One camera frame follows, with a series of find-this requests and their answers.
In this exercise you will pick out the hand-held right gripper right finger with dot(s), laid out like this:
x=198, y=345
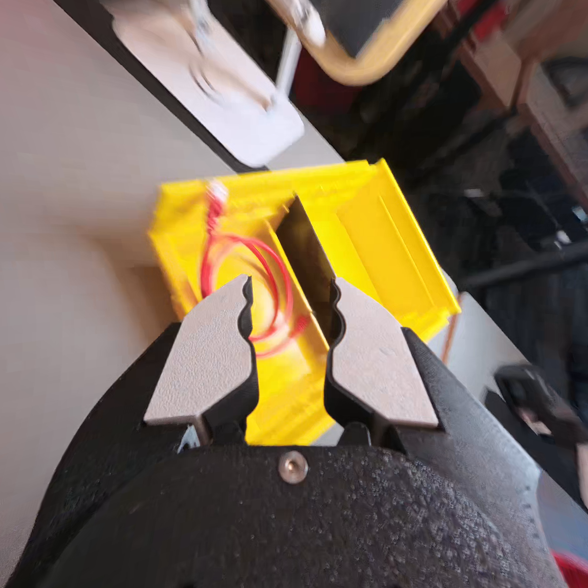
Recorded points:
x=381, y=367

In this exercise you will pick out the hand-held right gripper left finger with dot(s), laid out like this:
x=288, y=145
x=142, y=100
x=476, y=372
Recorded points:
x=202, y=363

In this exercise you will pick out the yellow plastic bin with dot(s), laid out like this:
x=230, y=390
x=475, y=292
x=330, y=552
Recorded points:
x=390, y=239

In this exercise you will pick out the black bin divider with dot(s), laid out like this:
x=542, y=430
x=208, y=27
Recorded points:
x=307, y=257

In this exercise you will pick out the white board stand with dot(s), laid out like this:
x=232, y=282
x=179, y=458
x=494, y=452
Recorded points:
x=220, y=92

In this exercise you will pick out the wooden board with black panel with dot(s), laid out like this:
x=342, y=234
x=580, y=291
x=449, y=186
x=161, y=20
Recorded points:
x=349, y=23

